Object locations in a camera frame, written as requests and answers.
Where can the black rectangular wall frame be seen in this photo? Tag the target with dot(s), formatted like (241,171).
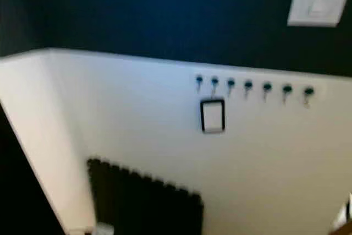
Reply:
(202,116)

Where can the black foam puzzle mat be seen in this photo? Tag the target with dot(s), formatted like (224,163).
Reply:
(143,205)

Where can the white wall hook rail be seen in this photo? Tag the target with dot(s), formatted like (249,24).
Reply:
(258,76)

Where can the dark green knob wall hook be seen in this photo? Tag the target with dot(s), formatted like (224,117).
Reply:
(287,88)
(214,81)
(308,91)
(231,82)
(267,87)
(199,79)
(248,85)

